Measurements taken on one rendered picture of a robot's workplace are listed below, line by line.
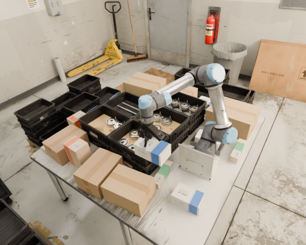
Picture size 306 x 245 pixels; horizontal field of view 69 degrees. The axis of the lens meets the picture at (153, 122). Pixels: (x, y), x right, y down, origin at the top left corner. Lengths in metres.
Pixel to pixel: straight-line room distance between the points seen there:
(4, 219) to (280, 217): 2.42
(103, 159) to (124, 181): 0.28
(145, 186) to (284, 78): 3.28
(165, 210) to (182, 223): 0.14
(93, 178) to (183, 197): 0.63
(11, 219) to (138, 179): 1.09
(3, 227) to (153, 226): 1.18
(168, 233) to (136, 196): 0.30
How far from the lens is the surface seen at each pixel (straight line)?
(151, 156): 1.36
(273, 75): 4.28
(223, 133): 1.52
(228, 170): 1.86
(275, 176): 2.91
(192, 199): 1.56
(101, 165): 1.71
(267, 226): 2.52
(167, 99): 1.25
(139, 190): 1.51
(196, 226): 1.57
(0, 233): 2.17
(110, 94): 3.47
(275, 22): 4.28
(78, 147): 1.80
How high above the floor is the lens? 2.09
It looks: 38 degrees down
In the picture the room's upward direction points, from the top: 4 degrees counter-clockwise
